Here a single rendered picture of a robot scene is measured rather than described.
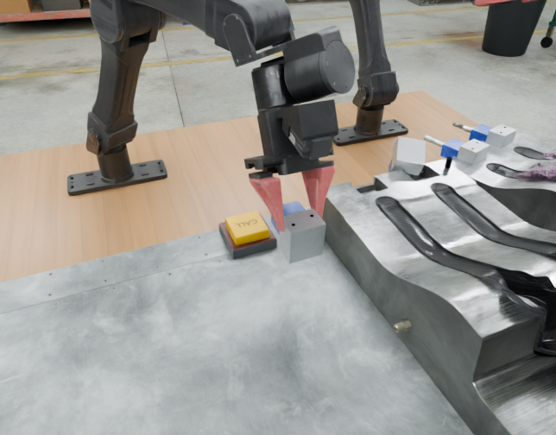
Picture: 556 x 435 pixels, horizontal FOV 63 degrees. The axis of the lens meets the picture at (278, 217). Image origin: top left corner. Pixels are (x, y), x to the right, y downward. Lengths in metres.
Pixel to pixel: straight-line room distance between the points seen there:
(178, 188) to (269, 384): 0.49
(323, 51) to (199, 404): 0.43
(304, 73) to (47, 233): 0.58
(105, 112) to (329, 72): 0.49
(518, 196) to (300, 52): 0.52
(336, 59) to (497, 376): 0.40
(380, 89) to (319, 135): 0.60
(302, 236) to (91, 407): 0.33
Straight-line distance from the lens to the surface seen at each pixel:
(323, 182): 0.57
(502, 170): 1.00
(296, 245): 0.58
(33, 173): 1.12
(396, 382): 0.63
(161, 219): 0.88
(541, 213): 0.90
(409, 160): 0.84
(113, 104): 0.86
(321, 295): 0.70
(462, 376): 0.58
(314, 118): 0.49
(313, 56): 0.52
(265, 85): 0.56
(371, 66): 1.08
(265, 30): 0.55
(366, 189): 0.82
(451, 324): 0.56
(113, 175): 0.98
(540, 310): 0.57
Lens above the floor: 1.31
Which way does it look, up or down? 37 degrees down
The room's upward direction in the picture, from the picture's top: straight up
